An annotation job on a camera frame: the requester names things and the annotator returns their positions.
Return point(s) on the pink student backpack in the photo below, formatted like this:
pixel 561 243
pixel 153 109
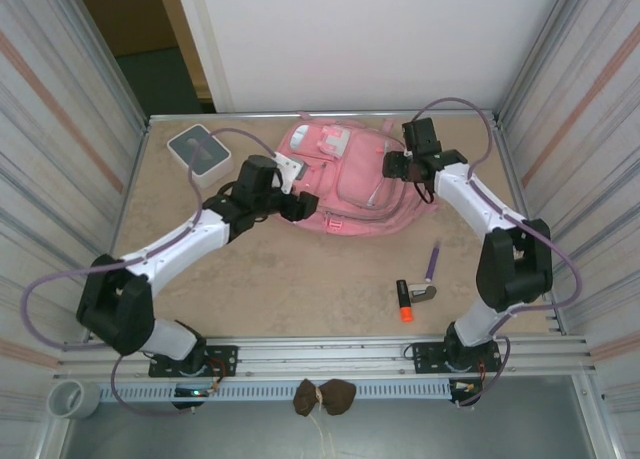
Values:
pixel 360 179

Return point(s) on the purple pen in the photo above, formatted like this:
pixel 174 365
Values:
pixel 433 261

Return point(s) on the small grey stapler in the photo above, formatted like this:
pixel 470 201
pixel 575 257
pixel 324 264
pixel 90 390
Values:
pixel 424 294

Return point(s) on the black orange highlighter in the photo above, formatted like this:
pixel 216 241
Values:
pixel 404 299

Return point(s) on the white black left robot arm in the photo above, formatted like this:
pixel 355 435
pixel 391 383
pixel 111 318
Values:
pixel 117 309

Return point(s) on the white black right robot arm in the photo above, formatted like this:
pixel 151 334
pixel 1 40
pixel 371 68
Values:
pixel 515 269

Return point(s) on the white box with grey lid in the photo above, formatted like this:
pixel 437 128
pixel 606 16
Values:
pixel 181 141

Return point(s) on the brown cloth pouch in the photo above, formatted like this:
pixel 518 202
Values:
pixel 340 394

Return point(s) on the grey tape roll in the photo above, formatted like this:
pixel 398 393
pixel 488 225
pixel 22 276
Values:
pixel 85 401

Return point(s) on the grey metal shelf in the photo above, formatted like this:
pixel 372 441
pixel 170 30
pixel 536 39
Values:
pixel 425 434

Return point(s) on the aluminium frame bar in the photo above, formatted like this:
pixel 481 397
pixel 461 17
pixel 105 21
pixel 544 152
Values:
pixel 225 114

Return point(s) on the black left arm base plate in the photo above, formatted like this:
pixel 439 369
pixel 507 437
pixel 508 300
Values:
pixel 222 359

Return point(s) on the aluminium mounting rail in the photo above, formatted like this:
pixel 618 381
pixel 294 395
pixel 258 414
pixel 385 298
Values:
pixel 325 354

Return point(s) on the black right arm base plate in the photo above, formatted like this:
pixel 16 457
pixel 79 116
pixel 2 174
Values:
pixel 425 356

